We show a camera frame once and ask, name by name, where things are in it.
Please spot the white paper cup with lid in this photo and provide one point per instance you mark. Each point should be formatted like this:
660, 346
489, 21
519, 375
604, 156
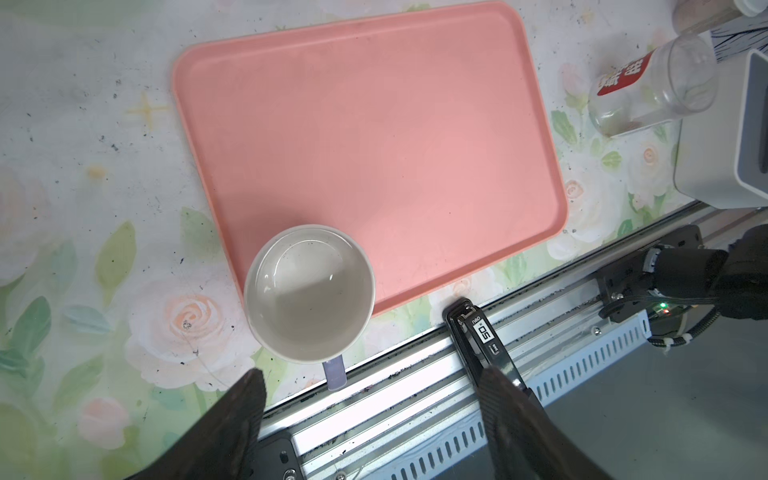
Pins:
699, 16

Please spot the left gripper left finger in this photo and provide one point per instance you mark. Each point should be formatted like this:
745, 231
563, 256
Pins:
223, 443

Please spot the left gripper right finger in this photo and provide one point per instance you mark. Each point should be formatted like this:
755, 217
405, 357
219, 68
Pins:
523, 442

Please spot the black center bar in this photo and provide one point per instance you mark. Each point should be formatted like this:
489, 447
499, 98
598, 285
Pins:
479, 347

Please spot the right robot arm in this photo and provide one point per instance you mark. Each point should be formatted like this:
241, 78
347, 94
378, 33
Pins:
732, 280

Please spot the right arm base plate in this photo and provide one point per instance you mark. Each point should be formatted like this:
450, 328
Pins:
624, 284

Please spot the clear glass cup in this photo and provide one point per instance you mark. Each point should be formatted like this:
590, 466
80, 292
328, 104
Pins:
675, 80

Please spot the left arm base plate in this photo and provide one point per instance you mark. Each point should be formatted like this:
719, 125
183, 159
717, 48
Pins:
276, 458

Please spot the white mug purple handle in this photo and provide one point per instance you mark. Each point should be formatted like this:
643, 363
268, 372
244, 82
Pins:
309, 295

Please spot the pink tray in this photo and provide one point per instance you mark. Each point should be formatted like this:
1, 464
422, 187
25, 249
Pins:
423, 136

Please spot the white tissue box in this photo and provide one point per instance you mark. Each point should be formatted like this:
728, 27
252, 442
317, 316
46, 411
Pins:
722, 153

